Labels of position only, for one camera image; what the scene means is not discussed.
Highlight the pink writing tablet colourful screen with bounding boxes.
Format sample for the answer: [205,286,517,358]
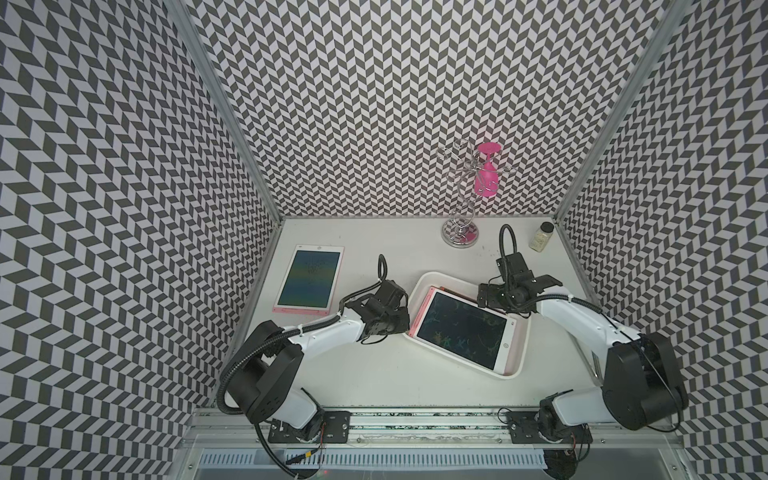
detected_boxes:
[273,244,344,315]

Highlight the small glass jar black lid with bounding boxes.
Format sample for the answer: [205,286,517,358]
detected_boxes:
[529,221,554,253]

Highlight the metal tongs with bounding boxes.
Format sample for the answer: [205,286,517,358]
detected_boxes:
[570,335,603,386]

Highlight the aluminium front rail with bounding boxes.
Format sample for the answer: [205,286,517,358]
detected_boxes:
[180,407,682,449]

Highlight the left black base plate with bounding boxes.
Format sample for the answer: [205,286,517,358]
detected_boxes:
[268,410,351,444]

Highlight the white plastic storage tray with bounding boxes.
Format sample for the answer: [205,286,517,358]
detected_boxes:
[406,271,530,380]

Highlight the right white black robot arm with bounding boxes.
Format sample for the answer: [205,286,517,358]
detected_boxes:
[478,224,690,443]

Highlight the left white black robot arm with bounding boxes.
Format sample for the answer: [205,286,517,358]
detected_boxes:
[215,255,410,441]

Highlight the pink plastic goblet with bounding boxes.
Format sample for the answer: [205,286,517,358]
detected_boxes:
[473,142,502,198]

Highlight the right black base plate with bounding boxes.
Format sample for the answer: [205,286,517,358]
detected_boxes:
[502,410,593,448]

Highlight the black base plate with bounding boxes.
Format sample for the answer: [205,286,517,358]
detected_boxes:
[268,410,351,444]
[502,410,593,448]

